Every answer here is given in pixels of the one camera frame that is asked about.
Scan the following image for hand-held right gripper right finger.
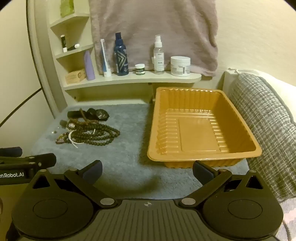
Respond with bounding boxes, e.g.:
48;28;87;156
179;160;265;208

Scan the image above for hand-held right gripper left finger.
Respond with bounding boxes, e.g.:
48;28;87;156
31;159;118;208

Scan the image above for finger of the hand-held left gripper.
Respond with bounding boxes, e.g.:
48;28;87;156
0;153;57;171
0;147;23;158

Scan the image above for dark bead necklace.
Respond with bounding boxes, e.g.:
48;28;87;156
69;123;121;147

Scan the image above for orange plastic tray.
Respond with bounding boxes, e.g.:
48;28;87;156
147;87;262;169

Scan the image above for brown small-bead necklace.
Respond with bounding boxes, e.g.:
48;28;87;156
69;108;99;127

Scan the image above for grey fluffy mat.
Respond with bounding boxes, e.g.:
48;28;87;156
30;103;250;200

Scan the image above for grey woven pillow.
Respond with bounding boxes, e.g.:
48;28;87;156
228;73;296;204

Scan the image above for small cardboard box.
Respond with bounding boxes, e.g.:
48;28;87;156
65;69;87;85

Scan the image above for purple bottle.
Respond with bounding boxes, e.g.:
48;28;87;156
84;50;96;81

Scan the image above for cream shelf unit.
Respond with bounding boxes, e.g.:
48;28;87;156
33;0;202;119

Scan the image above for pink herringbone blanket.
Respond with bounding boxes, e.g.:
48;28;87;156
276;197;296;241

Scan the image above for white cream jar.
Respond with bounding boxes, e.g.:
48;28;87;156
170;56;191;77

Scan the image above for white and blue tube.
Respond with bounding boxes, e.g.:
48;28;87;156
100;39;112;77

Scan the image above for dark blue spray bottle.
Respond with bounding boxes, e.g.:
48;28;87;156
113;32;129;76

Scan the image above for white quilted pillow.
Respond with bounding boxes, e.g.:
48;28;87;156
223;68;296;121

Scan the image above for clear spray bottle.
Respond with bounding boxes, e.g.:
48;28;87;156
153;35;165;75

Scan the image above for green packet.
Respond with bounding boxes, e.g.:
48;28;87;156
60;0;76;18

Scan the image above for pink plush towel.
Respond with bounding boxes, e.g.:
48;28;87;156
88;0;219;77

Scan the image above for gold bead bracelet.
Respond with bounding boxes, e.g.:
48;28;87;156
55;133;70;144

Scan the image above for white pearl bracelet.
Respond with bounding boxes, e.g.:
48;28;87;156
68;133;96;149

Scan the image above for black strap bracelet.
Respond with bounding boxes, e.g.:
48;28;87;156
67;111;87;119

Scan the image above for black cable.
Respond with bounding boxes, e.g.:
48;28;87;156
0;0;56;127

